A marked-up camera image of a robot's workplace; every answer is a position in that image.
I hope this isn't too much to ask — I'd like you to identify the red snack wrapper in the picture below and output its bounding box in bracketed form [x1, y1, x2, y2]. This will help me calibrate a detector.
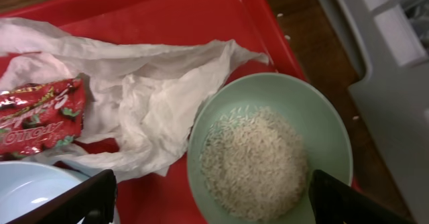
[1, 78, 86, 161]

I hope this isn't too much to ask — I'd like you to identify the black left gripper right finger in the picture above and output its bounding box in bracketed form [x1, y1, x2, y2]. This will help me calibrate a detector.
[308, 170, 414, 224]

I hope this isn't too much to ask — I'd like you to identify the white paper napkin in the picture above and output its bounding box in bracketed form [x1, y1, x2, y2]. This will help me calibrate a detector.
[1, 17, 269, 181]

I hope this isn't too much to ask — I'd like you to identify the white rice pile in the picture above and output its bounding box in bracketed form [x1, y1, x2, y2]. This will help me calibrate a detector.
[200, 107, 308, 221]

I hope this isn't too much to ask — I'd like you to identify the mint green bowl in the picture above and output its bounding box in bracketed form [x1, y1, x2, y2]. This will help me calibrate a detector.
[187, 72, 353, 223]

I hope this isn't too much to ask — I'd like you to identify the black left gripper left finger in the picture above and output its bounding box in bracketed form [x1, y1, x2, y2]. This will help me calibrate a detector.
[8, 170, 117, 224]

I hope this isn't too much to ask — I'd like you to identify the grey dishwasher rack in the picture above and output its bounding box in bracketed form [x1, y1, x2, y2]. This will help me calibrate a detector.
[319, 0, 428, 223]

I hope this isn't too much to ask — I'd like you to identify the light blue small bowl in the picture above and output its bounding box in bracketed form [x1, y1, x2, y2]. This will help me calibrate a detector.
[1, 161, 89, 223]

